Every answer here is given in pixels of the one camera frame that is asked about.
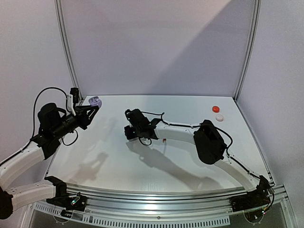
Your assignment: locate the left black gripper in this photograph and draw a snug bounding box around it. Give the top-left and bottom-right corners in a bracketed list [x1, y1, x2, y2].
[51, 104, 98, 138]

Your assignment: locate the purple charging case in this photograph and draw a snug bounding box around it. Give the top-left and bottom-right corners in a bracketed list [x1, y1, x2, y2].
[88, 96, 102, 108]

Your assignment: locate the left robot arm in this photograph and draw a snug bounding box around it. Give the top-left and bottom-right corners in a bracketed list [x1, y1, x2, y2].
[0, 103, 99, 219]

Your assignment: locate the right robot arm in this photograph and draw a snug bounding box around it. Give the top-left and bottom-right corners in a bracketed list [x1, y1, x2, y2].
[124, 109, 270, 207]

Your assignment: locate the red charging case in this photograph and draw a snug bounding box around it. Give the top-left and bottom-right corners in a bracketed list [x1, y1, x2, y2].
[212, 106, 220, 113]

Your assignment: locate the pink charging case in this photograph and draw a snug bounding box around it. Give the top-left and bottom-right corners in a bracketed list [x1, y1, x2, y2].
[215, 114, 224, 122]

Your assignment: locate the left aluminium frame post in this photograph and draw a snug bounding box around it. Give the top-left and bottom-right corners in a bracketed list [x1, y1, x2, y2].
[54, 0, 84, 101]

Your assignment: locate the aluminium frame post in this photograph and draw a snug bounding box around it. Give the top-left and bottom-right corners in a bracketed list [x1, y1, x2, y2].
[233, 0, 261, 103]
[54, 0, 84, 101]

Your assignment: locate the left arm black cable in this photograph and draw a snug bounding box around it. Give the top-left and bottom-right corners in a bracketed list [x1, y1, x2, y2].
[28, 87, 79, 147]

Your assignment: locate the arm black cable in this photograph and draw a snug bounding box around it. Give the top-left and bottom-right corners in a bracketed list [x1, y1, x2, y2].
[139, 111, 276, 212]
[28, 87, 79, 147]

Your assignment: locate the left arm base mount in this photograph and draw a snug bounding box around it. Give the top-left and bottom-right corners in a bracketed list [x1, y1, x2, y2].
[46, 192, 88, 212]

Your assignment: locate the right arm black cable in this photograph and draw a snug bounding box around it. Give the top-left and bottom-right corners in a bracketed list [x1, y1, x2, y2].
[139, 111, 276, 212]

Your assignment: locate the front aluminium rail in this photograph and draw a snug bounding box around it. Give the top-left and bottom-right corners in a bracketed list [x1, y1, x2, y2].
[28, 182, 289, 214]

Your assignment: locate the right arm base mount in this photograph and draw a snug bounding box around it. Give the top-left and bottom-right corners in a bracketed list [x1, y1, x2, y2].
[229, 192, 270, 212]

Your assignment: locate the right aluminium frame post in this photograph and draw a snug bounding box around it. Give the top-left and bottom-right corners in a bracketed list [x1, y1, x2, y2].
[233, 0, 261, 103]

